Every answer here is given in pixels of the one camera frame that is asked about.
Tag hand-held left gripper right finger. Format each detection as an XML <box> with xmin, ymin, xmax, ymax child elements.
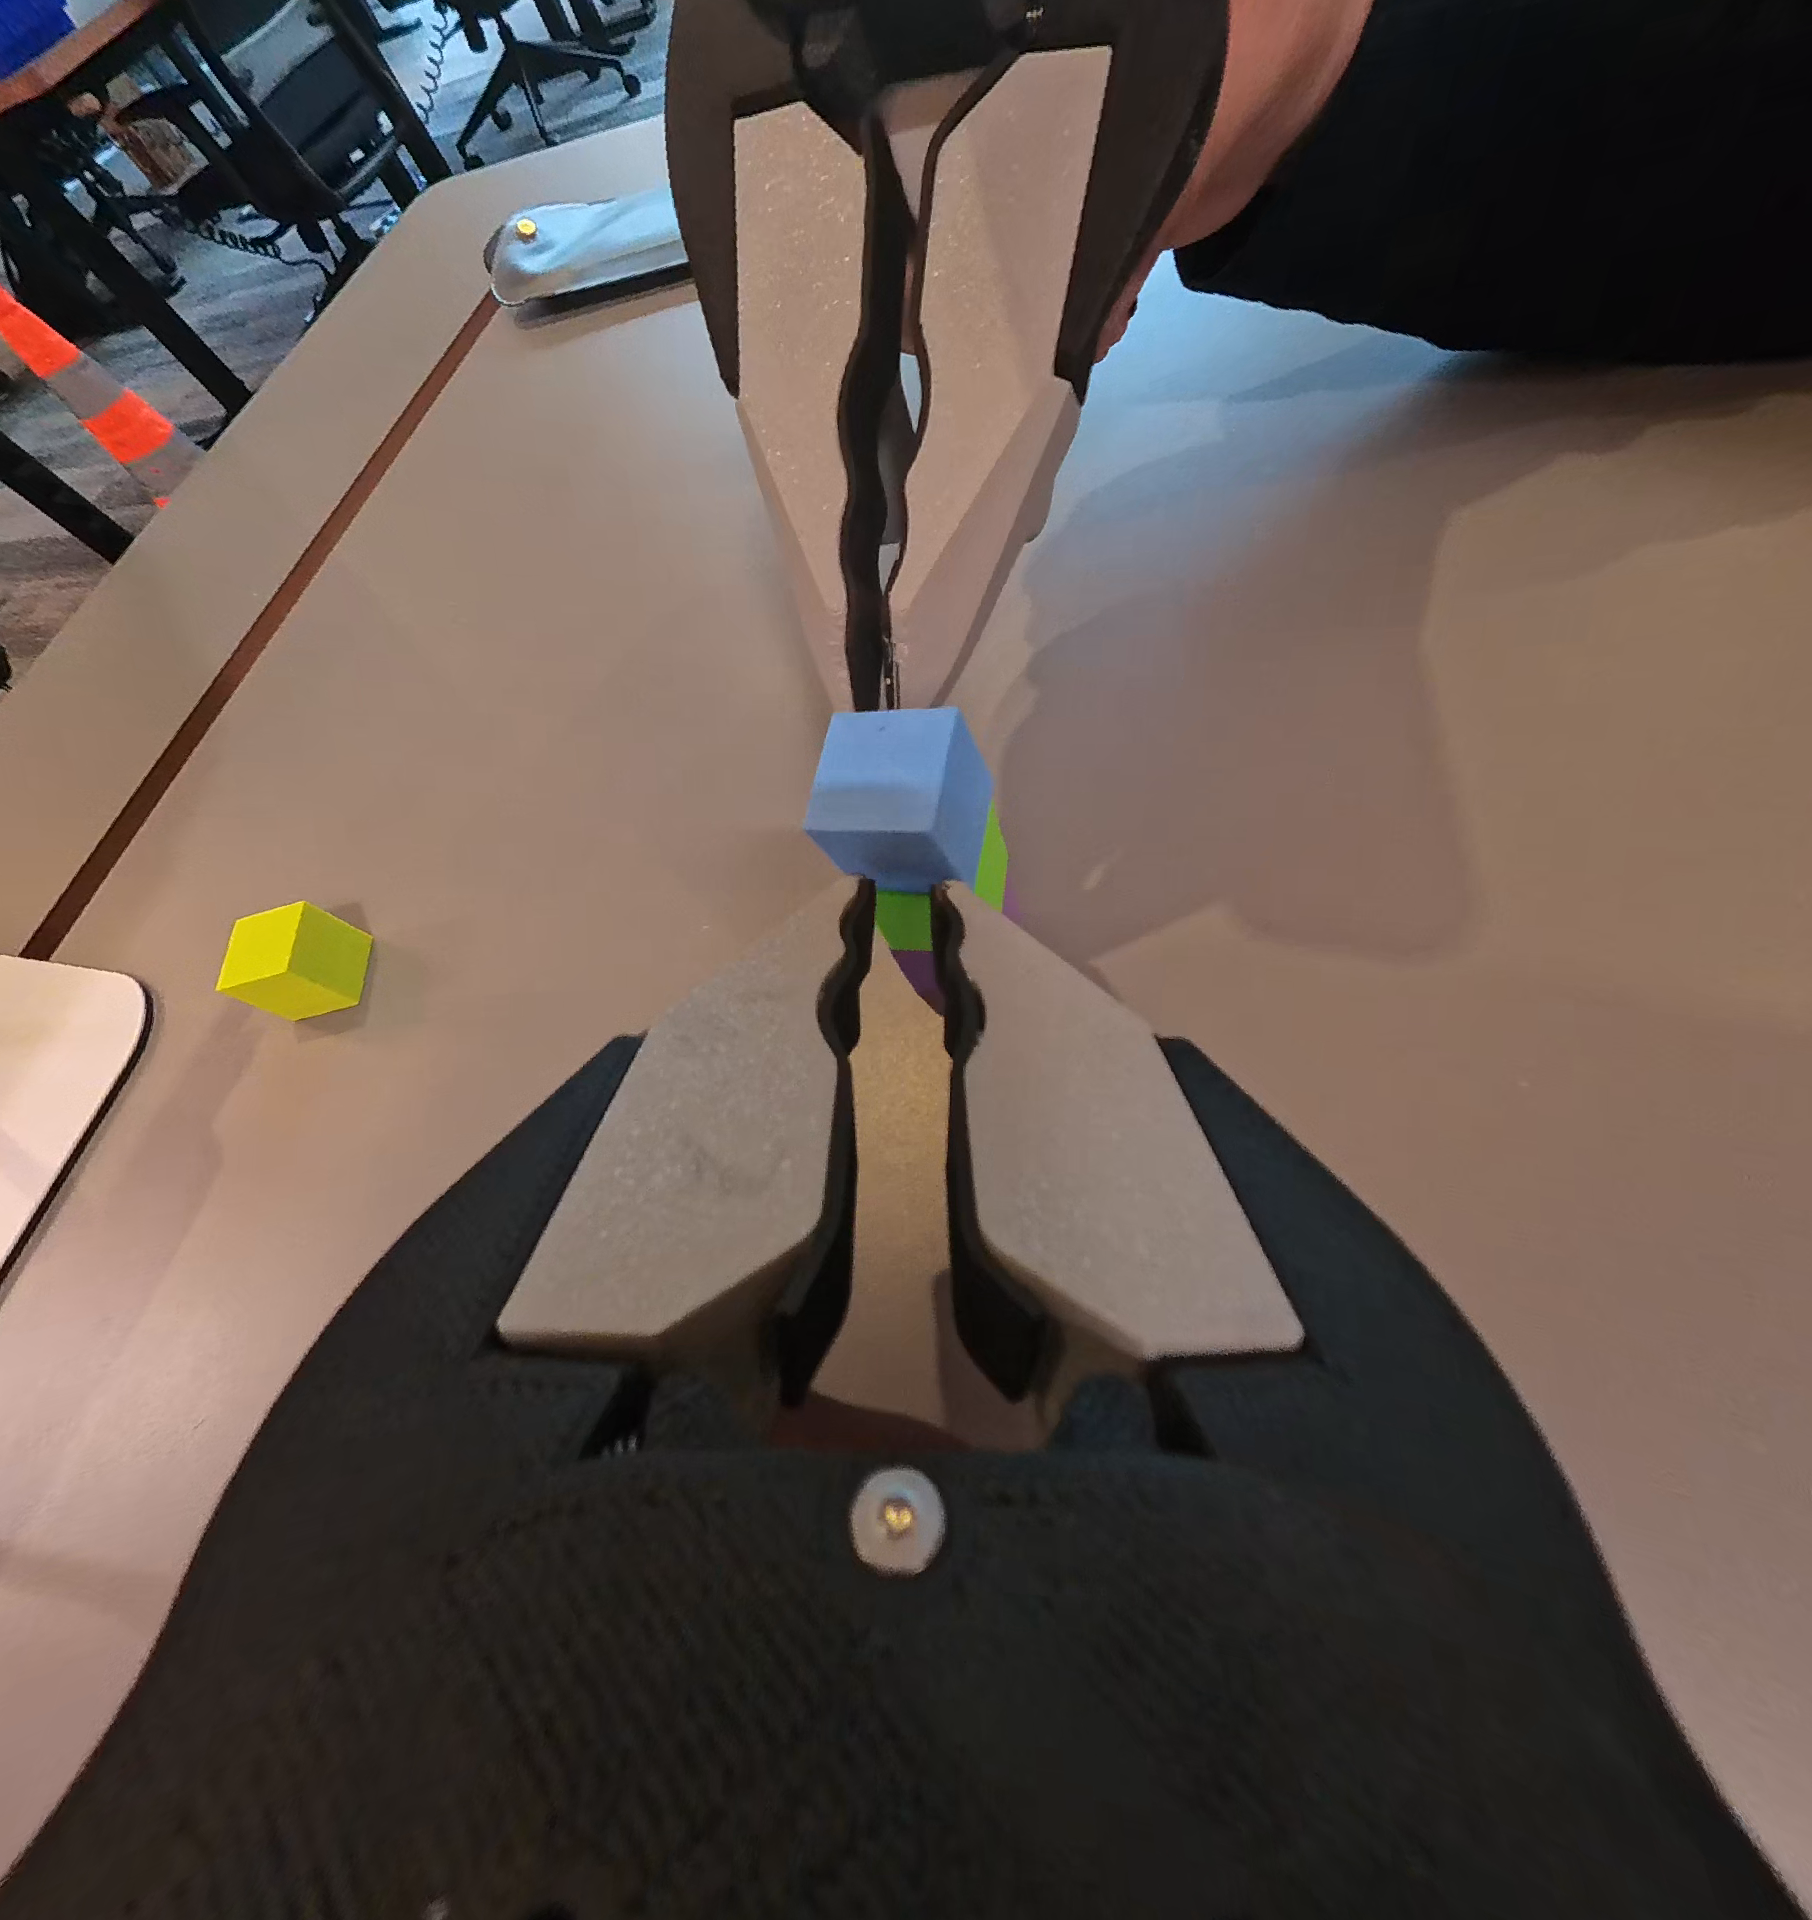
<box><xmin>927</xmin><ymin>887</ymin><xmax>1307</xmax><ymax>1401</ymax></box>

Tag yellow foam cube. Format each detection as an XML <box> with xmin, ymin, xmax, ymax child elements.
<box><xmin>214</xmin><ymin>900</ymin><xmax>377</xmax><ymax>1025</ymax></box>

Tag orange striped traffic cone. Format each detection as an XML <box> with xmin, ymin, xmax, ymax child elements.
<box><xmin>0</xmin><ymin>274</ymin><xmax>205</xmax><ymax>511</ymax></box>

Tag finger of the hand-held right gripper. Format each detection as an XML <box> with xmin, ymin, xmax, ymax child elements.
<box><xmin>730</xmin><ymin>92</ymin><xmax>916</xmax><ymax>709</ymax></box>
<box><xmin>879</xmin><ymin>43</ymin><xmax>1117</xmax><ymax>709</ymax></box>

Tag person's right hand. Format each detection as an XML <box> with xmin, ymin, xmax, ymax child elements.
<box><xmin>1131</xmin><ymin>0</ymin><xmax>1374</xmax><ymax>316</ymax></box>

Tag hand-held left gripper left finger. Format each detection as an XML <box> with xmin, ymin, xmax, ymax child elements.
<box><xmin>496</xmin><ymin>884</ymin><xmax>869</xmax><ymax>1405</ymax></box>

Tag silver closed laptop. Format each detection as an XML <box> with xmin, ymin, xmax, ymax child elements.
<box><xmin>487</xmin><ymin>187</ymin><xmax>694</xmax><ymax>325</ymax></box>

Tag green foam cube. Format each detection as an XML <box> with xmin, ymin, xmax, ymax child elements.
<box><xmin>873</xmin><ymin>803</ymin><xmax>1010</xmax><ymax>955</ymax></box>

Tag black office chair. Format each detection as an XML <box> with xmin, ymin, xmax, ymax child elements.
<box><xmin>171</xmin><ymin>29</ymin><xmax>399</xmax><ymax>250</ymax></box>
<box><xmin>453</xmin><ymin>0</ymin><xmax>647</xmax><ymax>171</ymax></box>

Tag blue foam cube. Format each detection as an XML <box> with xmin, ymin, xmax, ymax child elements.
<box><xmin>804</xmin><ymin>706</ymin><xmax>994</xmax><ymax>887</ymax></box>

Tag black framed table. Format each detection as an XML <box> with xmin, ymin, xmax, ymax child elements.
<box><xmin>0</xmin><ymin>0</ymin><xmax>460</xmax><ymax>563</ymax></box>

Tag purple foam cube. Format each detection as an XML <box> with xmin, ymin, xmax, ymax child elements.
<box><xmin>898</xmin><ymin>888</ymin><xmax>1018</xmax><ymax>1015</ymax></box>

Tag wooden board document stand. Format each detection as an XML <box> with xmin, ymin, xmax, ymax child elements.
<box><xmin>0</xmin><ymin>946</ymin><xmax>153</xmax><ymax>1359</ymax></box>

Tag person's right forearm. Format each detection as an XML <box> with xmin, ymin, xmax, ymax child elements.
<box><xmin>1174</xmin><ymin>0</ymin><xmax>1812</xmax><ymax>363</ymax></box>

